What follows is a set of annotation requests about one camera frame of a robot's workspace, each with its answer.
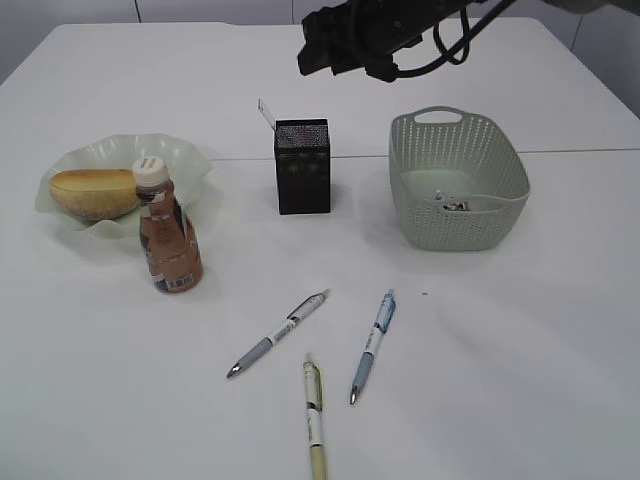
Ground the sugared bread bun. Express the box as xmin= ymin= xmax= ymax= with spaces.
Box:
xmin=49 ymin=169 xmax=138 ymax=221

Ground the pale green wavy glass plate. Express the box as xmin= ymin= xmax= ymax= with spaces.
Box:
xmin=35 ymin=133 xmax=211 ymax=238

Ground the black mesh pen holder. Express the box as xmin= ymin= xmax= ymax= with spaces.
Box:
xmin=274 ymin=119 xmax=331 ymax=215

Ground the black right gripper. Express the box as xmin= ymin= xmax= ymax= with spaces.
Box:
xmin=297 ymin=0 xmax=469 ymax=83

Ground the beige grip white pen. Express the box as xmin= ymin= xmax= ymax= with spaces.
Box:
xmin=303 ymin=353 xmax=327 ymax=480

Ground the brown coffee bottle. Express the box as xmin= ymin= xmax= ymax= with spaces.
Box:
xmin=132 ymin=156 xmax=203 ymax=293

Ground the clear plastic ruler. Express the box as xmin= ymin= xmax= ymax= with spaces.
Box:
xmin=257 ymin=98 xmax=277 ymax=131

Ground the grey grip silver pen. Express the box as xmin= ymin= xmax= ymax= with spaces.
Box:
xmin=226 ymin=289 xmax=330 ymax=380

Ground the blue white grey-grip pen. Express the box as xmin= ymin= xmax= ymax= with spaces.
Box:
xmin=349 ymin=289 xmax=396 ymax=405

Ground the pale green plastic basket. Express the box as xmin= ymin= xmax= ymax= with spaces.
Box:
xmin=388 ymin=108 xmax=531 ymax=252

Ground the paper scrap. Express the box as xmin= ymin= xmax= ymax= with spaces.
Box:
xmin=434 ymin=189 xmax=481 ymax=212

